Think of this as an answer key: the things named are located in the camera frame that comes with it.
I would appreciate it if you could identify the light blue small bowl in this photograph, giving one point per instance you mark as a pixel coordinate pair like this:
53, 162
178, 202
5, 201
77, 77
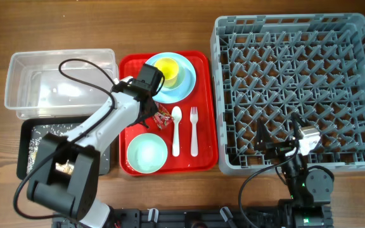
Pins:
179, 81

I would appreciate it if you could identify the black waste tray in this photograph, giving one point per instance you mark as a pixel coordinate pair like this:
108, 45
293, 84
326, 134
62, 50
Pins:
21, 169

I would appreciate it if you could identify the red snack wrapper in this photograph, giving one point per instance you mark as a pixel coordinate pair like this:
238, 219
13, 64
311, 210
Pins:
162, 117

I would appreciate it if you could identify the clear plastic bin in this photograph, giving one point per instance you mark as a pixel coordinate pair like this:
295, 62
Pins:
59, 82

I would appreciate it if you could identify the white plastic fork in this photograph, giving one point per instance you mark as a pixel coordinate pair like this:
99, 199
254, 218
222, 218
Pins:
194, 140

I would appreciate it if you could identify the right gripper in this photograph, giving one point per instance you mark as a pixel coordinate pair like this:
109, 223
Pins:
278, 149

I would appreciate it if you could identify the yellow plastic cup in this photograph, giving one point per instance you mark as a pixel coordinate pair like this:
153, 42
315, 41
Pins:
170, 69

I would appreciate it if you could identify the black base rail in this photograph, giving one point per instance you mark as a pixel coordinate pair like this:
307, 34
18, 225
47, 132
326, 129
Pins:
224, 217

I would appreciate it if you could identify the green bowl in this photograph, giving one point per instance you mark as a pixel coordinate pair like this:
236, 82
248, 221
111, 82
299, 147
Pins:
147, 153

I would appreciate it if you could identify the light blue plate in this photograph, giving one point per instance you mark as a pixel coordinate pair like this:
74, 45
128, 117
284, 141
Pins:
188, 84

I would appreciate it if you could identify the red plastic tray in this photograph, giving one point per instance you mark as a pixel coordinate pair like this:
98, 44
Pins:
201, 98

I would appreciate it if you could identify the grey dishwasher rack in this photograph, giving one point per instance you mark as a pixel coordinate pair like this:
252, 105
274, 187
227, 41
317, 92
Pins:
268, 67

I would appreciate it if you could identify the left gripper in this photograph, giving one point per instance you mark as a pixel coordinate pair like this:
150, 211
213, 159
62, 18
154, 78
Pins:
152, 112

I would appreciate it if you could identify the food scraps and rice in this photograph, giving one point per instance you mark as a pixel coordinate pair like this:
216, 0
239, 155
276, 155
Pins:
38, 132

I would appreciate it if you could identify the white plastic spoon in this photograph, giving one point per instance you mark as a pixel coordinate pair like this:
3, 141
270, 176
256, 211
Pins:
177, 116

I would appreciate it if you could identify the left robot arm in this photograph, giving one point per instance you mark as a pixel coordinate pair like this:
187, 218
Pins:
64, 177

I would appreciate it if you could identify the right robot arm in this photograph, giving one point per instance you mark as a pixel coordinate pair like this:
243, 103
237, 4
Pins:
310, 187

